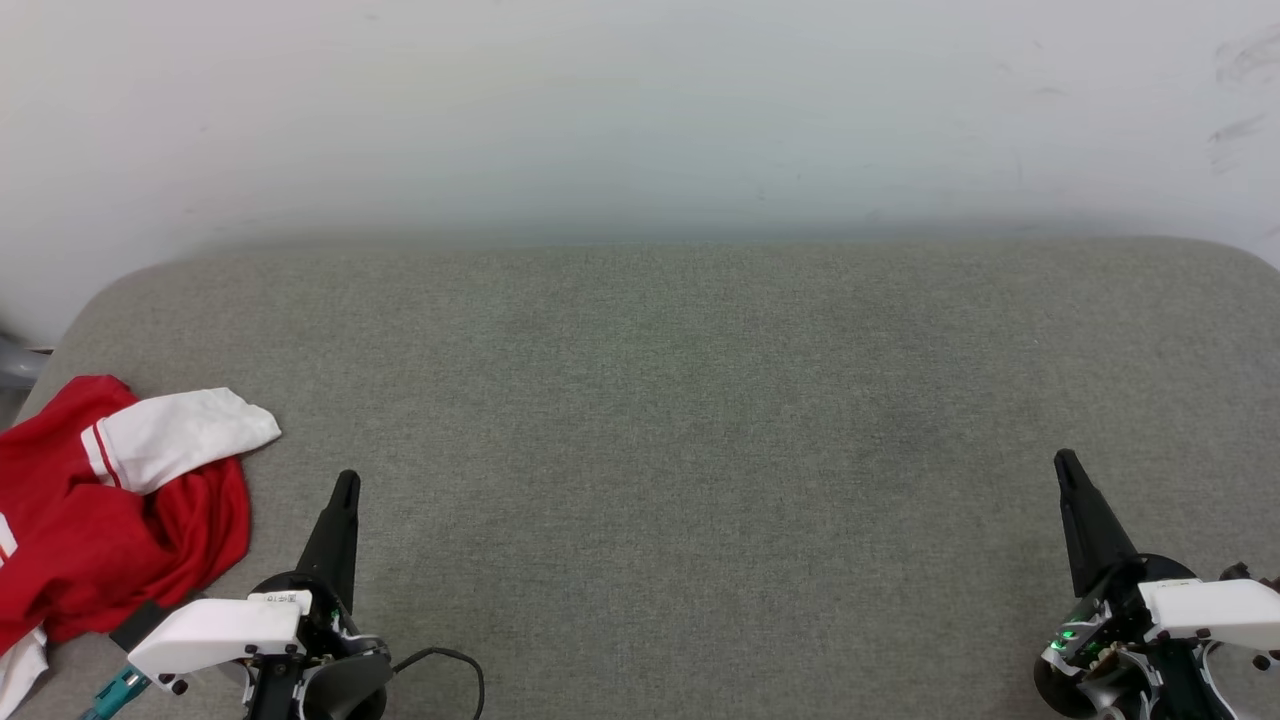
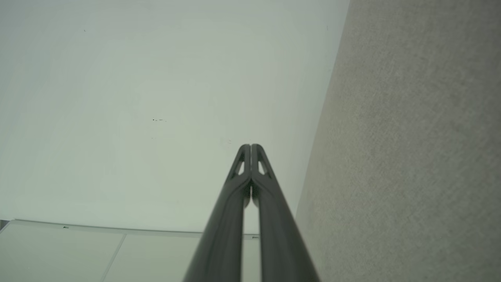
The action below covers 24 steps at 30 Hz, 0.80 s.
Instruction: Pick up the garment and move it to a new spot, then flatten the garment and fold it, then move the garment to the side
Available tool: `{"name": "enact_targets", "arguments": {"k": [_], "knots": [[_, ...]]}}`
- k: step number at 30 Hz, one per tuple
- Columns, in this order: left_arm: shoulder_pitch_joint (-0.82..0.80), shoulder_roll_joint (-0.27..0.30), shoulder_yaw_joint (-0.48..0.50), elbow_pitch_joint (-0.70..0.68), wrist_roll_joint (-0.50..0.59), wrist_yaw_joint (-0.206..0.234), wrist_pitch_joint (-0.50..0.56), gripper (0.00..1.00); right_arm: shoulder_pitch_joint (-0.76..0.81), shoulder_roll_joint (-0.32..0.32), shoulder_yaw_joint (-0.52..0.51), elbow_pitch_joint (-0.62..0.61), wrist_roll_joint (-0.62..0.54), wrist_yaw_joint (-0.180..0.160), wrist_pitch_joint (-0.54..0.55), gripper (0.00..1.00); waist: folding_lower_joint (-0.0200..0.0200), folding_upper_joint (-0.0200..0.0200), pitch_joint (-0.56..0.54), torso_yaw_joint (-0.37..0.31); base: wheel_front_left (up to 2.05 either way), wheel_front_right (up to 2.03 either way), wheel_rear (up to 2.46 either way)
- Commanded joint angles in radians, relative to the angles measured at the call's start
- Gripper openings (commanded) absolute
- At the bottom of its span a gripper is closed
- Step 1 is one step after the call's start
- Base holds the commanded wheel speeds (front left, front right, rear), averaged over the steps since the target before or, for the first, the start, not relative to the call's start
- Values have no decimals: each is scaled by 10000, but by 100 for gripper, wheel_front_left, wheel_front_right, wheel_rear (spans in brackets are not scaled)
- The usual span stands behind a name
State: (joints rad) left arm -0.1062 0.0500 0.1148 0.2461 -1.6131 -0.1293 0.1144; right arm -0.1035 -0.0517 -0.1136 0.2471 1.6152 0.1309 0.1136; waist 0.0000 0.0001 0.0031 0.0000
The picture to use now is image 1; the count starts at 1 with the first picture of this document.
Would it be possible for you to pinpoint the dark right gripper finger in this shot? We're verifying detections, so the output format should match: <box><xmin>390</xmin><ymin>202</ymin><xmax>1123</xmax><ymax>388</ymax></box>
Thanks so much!
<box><xmin>1053</xmin><ymin>449</ymin><xmax>1143</xmax><ymax>599</ymax></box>

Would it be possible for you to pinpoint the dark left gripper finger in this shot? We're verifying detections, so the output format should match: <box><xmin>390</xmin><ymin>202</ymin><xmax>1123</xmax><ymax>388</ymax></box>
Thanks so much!
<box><xmin>295</xmin><ymin>470</ymin><xmax>362</xmax><ymax>613</ymax></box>

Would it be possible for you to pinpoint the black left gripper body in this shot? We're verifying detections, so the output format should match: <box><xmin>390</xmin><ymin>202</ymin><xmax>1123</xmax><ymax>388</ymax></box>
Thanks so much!
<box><xmin>245</xmin><ymin>570</ymin><xmax>393</xmax><ymax>720</ymax></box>

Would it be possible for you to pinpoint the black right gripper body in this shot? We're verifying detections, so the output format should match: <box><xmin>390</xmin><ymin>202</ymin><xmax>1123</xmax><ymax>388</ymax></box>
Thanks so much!
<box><xmin>1033</xmin><ymin>553</ymin><xmax>1238</xmax><ymax>720</ymax></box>

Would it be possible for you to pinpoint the red and white jersey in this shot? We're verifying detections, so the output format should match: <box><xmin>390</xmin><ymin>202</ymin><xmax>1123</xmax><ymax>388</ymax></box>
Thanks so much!
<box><xmin>0</xmin><ymin>375</ymin><xmax>283</xmax><ymax>720</ymax></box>

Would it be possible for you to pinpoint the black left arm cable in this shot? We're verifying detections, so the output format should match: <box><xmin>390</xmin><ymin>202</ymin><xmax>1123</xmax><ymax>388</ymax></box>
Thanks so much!
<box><xmin>390</xmin><ymin>647</ymin><xmax>488</xmax><ymax>720</ymax></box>

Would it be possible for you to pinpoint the teal left camera connector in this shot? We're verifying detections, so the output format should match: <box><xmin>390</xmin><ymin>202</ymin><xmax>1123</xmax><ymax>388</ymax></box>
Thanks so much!
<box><xmin>80</xmin><ymin>665</ymin><xmax>151</xmax><ymax>720</ymax></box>

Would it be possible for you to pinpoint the grey metal frame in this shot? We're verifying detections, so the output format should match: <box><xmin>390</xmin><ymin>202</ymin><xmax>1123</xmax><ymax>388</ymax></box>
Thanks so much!
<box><xmin>0</xmin><ymin>330</ymin><xmax>51</xmax><ymax>393</ymax></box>

